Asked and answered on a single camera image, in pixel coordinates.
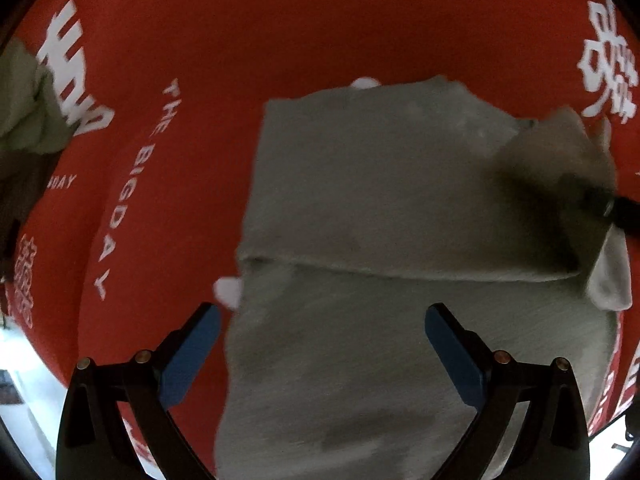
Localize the dark cloth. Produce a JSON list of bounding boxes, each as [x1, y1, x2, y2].
[[0, 149, 60, 283]]

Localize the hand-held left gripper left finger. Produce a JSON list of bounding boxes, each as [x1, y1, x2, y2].
[[56, 302, 222, 480]]

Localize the light green cloth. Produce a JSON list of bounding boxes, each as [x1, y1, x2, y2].
[[0, 39, 77, 155]]

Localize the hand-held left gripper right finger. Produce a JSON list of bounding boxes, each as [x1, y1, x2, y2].
[[425, 303, 592, 480]]

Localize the red printed blanket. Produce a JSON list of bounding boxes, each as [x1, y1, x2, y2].
[[9, 0, 640, 477]]

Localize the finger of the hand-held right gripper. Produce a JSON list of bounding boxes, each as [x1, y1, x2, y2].
[[560, 174, 640, 235]]

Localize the grey knit garment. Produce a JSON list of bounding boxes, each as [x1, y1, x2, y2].
[[214, 76, 632, 480]]

